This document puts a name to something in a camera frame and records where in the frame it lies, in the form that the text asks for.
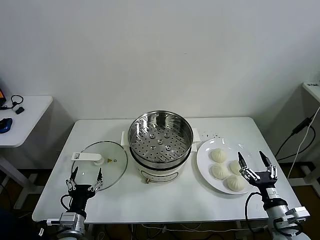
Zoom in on stainless steel steamer basket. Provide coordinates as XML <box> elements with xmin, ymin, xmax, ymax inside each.
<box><xmin>127</xmin><ymin>109</ymin><xmax>194</xmax><ymax>169</ymax></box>

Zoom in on glass lid with white handle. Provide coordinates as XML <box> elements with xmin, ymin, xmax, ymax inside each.
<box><xmin>70</xmin><ymin>140</ymin><xmax>129</xmax><ymax>192</ymax></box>

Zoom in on white side table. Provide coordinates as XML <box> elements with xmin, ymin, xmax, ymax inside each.
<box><xmin>0</xmin><ymin>94</ymin><xmax>54</xmax><ymax>210</ymax></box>

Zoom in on black and orange device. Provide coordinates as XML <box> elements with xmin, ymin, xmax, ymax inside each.
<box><xmin>0</xmin><ymin>77</ymin><xmax>7</xmax><ymax>110</ymax></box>

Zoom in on white round plate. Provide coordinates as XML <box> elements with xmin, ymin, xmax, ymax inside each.
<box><xmin>196</xmin><ymin>138</ymin><xmax>260</xmax><ymax>195</ymax></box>

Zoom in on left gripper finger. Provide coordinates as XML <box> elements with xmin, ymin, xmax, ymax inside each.
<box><xmin>87</xmin><ymin>167</ymin><xmax>105</xmax><ymax>193</ymax></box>
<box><xmin>65</xmin><ymin>166</ymin><xmax>79</xmax><ymax>193</ymax></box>

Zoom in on blue computer mouse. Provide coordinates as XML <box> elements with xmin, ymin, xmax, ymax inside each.
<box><xmin>0</xmin><ymin>117</ymin><xmax>13</xmax><ymax>134</ymax></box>

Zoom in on white cable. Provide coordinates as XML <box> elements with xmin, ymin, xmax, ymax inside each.
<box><xmin>287</xmin><ymin>104</ymin><xmax>320</xmax><ymax>180</ymax></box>

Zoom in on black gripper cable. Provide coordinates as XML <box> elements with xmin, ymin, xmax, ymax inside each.
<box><xmin>244</xmin><ymin>192</ymin><xmax>262</xmax><ymax>227</ymax></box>
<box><xmin>60</xmin><ymin>194</ymin><xmax>73</xmax><ymax>212</ymax></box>

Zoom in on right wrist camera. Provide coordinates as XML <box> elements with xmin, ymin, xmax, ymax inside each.
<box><xmin>284</xmin><ymin>206</ymin><xmax>311</xmax><ymax>223</ymax></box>

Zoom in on black earphone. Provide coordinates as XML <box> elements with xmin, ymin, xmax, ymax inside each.
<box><xmin>10</xmin><ymin>94</ymin><xmax>25</xmax><ymax>109</ymax></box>

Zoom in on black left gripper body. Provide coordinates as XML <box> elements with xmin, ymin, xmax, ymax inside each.
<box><xmin>67</xmin><ymin>184</ymin><xmax>94</xmax><ymax>213</ymax></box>

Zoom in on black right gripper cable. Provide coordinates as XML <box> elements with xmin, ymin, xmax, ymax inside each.
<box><xmin>244</xmin><ymin>192</ymin><xmax>262</xmax><ymax>227</ymax></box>

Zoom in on scattered dark crumbs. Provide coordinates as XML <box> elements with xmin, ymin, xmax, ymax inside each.
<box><xmin>201</xmin><ymin>131</ymin><xmax>222</xmax><ymax>139</ymax></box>

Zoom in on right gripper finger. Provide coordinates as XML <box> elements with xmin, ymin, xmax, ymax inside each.
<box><xmin>237</xmin><ymin>151</ymin><xmax>260</xmax><ymax>182</ymax></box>
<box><xmin>258</xmin><ymin>150</ymin><xmax>279</xmax><ymax>181</ymax></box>

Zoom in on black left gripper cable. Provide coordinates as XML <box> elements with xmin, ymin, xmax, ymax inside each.
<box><xmin>60</xmin><ymin>194</ymin><xmax>73</xmax><ymax>212</ymax></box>

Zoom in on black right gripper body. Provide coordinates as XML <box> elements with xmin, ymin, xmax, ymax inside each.
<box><xmin>247</xmin><ymin>171</ymin><xmax>280</xmax><ymax>201</ymax></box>

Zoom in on white electric cooking pot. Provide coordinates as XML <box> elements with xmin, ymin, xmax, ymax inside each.
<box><xmin>120</xmin><ymin>127</ymin><xmax>201</xmax><ymax>185</ymax></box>

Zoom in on white steamed baozi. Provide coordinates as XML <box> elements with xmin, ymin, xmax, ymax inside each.
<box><xmin>223</xmin><ymin>174</ymin><xmax>247</xmax><ymax>192</ymax></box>
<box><xmin>208</xmin><ymin>148</ymin><xmax>228</xmax><ymax>164</ymax></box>
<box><xmin>211</xmin><ymin>162</ymin><xmax>231</xmax><ymax>180</ymax></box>
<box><xmin>229</xmin><ymin>159</ymin><xmax>243</xmax><ymax>176</ymax></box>

